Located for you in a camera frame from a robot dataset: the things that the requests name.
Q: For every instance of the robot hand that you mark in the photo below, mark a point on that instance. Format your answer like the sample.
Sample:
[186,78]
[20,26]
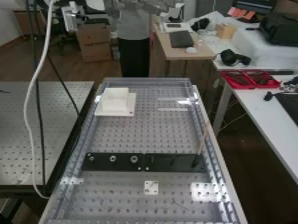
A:
[70,16]

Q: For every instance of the cardboard box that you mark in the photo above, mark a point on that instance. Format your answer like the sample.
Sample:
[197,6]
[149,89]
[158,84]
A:
[96,52]
[93,33]

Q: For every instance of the person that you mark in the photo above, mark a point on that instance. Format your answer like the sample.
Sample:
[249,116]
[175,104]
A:
[133,56]

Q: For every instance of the small white box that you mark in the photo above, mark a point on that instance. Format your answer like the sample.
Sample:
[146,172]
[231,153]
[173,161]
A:
[114,100]

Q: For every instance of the wooden desk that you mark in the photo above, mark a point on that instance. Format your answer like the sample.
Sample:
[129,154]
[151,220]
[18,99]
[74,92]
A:
[177,63]

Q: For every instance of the white computer mouse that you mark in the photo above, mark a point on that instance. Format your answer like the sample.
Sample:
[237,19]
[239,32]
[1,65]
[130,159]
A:
[190,50]

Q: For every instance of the small wooden box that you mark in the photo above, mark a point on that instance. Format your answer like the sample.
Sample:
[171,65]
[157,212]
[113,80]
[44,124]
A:
[225,31]

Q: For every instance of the black headphones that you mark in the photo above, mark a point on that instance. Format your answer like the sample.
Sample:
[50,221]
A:
[234,57]

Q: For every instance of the clear box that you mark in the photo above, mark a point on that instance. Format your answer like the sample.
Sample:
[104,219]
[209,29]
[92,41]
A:
[146,133]

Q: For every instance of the red tray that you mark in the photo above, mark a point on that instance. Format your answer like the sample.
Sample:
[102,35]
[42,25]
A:
[238,80]
[264,79]

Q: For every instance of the white foam sheet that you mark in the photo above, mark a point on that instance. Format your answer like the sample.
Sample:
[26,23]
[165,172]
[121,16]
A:
[266,56]

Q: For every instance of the black bag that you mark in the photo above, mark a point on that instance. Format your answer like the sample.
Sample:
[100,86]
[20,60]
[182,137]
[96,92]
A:
[279,30]

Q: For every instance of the white desk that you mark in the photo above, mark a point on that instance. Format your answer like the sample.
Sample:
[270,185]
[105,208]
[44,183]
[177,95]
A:
[270,66]
[270,120]

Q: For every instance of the black plate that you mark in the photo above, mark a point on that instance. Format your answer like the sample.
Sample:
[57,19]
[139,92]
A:
[173,163]

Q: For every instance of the small white square plate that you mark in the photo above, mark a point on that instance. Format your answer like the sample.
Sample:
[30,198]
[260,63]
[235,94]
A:
[150,188]

